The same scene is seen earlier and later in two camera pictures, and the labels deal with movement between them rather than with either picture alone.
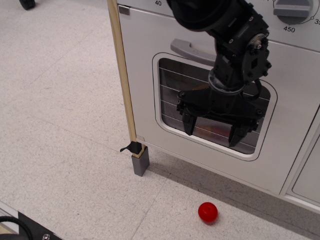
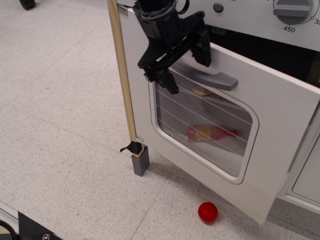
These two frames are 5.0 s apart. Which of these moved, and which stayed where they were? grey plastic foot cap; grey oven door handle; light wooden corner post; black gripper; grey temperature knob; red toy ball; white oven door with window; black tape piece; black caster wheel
Moved: grey oven door handle; black gripper; white oven door with window
Stayed: grey plastic foot cap; light wooden corner post; grey temperature knob; red toy ball; black tape piece; black caster wheel
